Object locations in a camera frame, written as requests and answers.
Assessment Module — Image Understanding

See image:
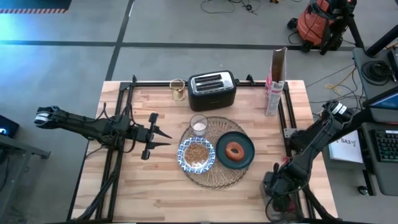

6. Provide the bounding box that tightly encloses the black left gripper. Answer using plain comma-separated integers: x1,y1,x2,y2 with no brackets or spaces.
125,113,173,161

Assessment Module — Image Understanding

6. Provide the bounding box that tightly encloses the clear plastic container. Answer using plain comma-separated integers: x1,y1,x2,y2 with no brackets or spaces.
259,174,305,222

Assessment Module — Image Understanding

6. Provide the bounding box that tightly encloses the brown cereal heap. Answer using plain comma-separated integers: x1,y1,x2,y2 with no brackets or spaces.
185,142,210,166

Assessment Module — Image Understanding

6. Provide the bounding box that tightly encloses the laptop screen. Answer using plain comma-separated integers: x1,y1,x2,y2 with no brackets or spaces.
363,86,398,124

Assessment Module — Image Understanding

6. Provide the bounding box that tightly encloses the black two-slot toaster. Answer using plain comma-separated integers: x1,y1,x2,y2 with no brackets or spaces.
187,70,240,112

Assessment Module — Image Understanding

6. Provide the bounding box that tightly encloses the black slanted pole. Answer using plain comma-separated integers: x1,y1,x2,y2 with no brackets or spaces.
365,24,398,58

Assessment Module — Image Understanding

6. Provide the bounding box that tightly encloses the white paper sheet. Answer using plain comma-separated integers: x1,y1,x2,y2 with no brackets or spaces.
328,129,364,164

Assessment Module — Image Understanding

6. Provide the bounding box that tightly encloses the black keyboard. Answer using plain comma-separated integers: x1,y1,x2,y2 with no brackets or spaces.
374,129,398,163

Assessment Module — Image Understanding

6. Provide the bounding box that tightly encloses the grey side desk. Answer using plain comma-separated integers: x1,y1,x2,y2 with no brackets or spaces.
353,46,398,197

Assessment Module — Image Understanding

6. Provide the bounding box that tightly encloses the black aluminium table frame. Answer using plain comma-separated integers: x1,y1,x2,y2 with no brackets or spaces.
67,74,338,223

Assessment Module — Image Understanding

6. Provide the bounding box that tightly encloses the grey metal desk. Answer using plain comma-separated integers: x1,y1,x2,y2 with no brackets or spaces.
0,133,51,214

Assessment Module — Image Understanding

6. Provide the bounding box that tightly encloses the black tripod stand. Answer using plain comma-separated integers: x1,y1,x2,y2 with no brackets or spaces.
320,0,365,56

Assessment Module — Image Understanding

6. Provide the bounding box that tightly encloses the glass of milk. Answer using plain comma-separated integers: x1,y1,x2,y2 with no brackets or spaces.
189,114,210,138

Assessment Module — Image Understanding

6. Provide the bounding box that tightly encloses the glass jar with yellow liquid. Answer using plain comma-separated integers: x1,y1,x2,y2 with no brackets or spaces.
169,78,187,101

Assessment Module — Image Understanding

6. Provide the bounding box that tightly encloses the loose black floor cable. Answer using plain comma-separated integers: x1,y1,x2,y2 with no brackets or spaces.
200,0,261,15

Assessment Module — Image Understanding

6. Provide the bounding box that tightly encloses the dark green plate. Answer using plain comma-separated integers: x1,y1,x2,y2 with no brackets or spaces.
215,131,256,170

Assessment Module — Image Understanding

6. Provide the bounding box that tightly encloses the black hazard-striped mat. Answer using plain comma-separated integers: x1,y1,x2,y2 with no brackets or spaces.
0,0,72,14

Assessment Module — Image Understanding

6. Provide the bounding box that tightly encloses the yellow cable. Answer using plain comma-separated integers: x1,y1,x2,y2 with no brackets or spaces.
317,67,357,114

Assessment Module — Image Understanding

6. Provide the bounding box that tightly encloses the red white cereal box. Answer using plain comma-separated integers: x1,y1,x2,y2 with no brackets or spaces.
264,46,289,117

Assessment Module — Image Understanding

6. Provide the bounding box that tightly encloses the coiled black cable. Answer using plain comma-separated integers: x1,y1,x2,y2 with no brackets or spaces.
361,60,391,83

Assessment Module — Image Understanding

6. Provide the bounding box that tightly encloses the round woven straw placemat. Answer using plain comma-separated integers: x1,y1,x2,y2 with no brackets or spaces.
178,116,249,190

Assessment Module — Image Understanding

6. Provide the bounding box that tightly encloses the orange shop vacuum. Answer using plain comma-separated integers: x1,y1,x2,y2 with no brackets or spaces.
295,0,355,52

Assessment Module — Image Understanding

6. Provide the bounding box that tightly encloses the brown bagel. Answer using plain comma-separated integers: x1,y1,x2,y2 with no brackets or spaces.
224,141,246,162

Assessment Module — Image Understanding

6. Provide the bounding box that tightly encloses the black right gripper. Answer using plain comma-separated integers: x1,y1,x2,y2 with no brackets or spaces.
262,162,307,218

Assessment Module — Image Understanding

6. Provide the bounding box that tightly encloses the blue patterned paper bowl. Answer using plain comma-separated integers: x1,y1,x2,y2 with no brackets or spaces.
177,136,216,174

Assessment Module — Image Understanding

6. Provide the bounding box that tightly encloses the dark monitor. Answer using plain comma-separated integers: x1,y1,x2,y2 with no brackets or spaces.
0,114,20,139

